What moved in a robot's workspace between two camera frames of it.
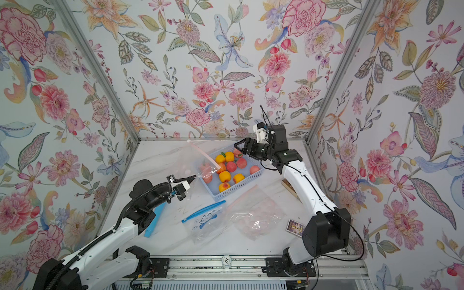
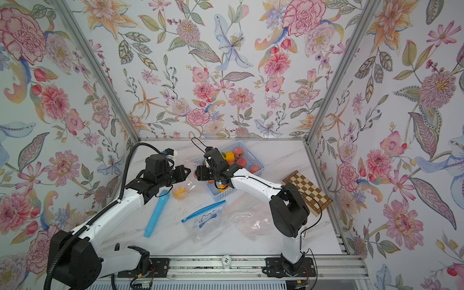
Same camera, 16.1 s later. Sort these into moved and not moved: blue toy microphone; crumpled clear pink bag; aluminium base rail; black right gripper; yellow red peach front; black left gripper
Moved: black left gripper; black right gripper
Not moved: yellow red peach front; crumpled clear pink bag; aluminium base rail; blue toy microphone
